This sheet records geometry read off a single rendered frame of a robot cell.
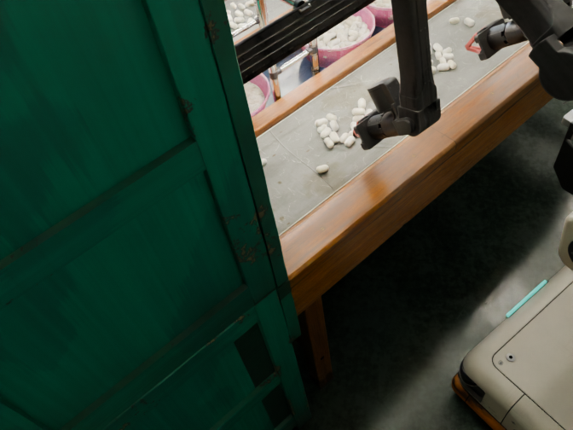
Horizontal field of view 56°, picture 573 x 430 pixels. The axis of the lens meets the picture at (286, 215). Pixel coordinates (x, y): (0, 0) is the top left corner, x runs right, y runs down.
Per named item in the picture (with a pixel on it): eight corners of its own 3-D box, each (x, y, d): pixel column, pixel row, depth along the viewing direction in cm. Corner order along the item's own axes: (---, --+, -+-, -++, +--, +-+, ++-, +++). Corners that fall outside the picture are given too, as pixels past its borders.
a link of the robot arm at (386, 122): (403, 138, 117) (421, 125, 119) (390, 109, 115) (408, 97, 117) (384, 142, 123) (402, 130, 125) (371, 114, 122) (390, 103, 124)
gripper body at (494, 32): (471, 37, 135) (494, 29, 128) (497, 19, 138) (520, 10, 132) (482, 61, 137) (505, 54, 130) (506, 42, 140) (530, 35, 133)
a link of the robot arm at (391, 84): (413, 133, 111) (441, 114, 114) (390, 83, 108) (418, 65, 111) (379, 141, 122) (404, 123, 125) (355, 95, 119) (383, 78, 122)
